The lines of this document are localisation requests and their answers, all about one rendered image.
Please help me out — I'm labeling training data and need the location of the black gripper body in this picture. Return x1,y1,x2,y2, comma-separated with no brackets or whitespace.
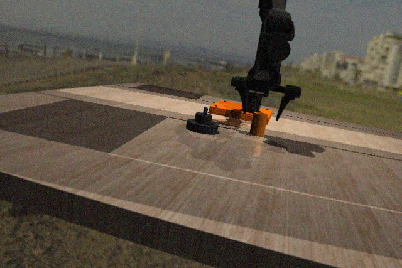
231,60,302,98

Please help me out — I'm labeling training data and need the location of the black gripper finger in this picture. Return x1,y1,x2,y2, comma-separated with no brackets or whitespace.
276,96,295,121
235,88,249,114

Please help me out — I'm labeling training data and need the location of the dark grey round pedestal with shaft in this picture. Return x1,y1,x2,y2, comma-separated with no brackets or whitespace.
186,107,219,134

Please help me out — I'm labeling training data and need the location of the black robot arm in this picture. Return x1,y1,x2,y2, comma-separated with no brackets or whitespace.
246,0,295,113

